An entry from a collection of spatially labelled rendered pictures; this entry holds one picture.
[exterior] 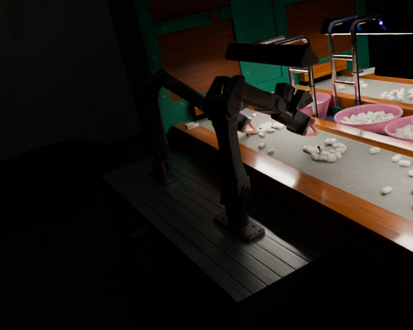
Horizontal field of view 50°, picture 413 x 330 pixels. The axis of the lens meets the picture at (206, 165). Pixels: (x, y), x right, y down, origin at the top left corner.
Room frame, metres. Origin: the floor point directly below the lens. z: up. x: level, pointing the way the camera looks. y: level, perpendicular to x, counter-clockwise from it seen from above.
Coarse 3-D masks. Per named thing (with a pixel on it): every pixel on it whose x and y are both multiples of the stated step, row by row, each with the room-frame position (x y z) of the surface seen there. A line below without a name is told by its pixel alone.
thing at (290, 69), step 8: (264, 40) 1.95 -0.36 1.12; (272, 40) 1.96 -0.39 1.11; (280, 40) 1.81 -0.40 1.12; (288, 40) 1.81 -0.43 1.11; (296, 40) 1.82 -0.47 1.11; (304, 40) 1.84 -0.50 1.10; (288, 72) 1.99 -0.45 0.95; (296, 72) 1.94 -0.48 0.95; (304, 72) 1.88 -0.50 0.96; (312, 72) 1.84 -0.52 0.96; (312, 80) 1.84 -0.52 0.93; (312, 88) 1.84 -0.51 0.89; (312, 96) 1.84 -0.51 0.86; (312, 104) 1.85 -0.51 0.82; (312, 112) 1.85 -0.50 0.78
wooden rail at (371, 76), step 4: (360, 68) 2.57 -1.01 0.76; (364, 68) 2.55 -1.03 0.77; (344, 72) 2.56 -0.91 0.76; (348, 72) 2.53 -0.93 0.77; (352, 72) 2.51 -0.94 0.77; (344, 76) 2.55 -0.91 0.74; (348, 76) 2.52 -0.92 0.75; (352, 76) 2.49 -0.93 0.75; (360, 76) 2.43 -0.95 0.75; (364, 76) 2.40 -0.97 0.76; (368, 76) 2.37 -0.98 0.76; (372, 76) 2.34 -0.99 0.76; (376, 76) 2.31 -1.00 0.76; (380, 76) 2.29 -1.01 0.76; (376, 80) 2.31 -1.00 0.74; (380, 80) 2.29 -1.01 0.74; (384, 80) 2.26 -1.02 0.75; (388, 80) 2.23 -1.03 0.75; (392, 80) 2.21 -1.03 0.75; (396, 80) 2.19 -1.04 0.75; (400, 80) 2.16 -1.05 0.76; (404, 80) 2.13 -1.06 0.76; (408, 80) 2.11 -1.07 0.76; (412, 80) 2.09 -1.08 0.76
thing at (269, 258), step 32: (192, 160) 1.88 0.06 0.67; (128, 192) 1.66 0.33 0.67; (160, 192) 1.59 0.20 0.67; (192, 192) 1.53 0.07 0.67; (256, 192) 1.41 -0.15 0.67; (160, 224) 1.33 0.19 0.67; (192, 224) 1.28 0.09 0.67; (288, 224) 1.15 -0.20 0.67; (192, 256) 1.09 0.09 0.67; (224, 256) 1.06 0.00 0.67; (256, 256) 1.02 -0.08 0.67; (288, 256) 0.99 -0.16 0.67; (320, 256) 0.96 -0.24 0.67; (224, 288) 0.92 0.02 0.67; (256, 288) 0.89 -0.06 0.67
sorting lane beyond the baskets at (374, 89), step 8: (344, 80) 2.47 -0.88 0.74; (352, 80) 2.43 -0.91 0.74; (360, 80) 2.39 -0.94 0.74; (368, 80) 2.36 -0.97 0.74; (320, 88) 2.40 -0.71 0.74; (328, 88) 2.36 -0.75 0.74; (352, 88) 2.25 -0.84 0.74; (360, 88) 2.22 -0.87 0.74; (368, 88) 2.19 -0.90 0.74; (376, 88) 2.16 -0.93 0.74; (384, 88) 2.13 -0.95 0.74; (392, 88) 2.10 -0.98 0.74; (400, 88) 2.07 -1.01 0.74; (408, 88) 2.04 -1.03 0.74; (368, 96) 2.05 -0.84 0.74; (376, 96) 2.02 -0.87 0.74
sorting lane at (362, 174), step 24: (264, 120) 2.02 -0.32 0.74; (288, 144) 1.64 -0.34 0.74; (312, 144) 1.58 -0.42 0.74; (360, 144) 1.48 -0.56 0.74; (312, 168) 1.36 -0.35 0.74; (336, 168) 1.32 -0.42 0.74; (360, 168) 1.28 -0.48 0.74; (384, 168) 1.24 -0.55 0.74; (408, 168) 1.21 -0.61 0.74; (360, 192) 1.12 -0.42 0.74; (408, 192) 1.07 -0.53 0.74; (408, 216) 0.95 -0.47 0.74
